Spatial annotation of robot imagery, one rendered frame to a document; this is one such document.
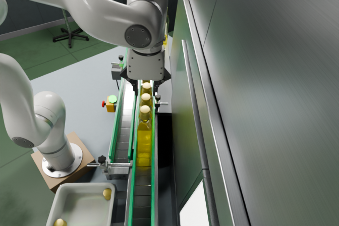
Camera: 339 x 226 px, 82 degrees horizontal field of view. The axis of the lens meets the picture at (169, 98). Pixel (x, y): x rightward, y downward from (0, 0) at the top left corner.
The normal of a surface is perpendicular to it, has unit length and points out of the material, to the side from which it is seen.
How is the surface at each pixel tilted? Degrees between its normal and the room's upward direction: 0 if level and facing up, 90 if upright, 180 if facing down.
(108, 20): 73
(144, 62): 91
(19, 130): 60
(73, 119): 0
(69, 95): 0
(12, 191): 0
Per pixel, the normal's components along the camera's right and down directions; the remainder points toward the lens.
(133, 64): -0.09, 0.74
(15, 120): 0.00, 0.34
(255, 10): -0.99, -0.04
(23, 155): 0.11, -0.65
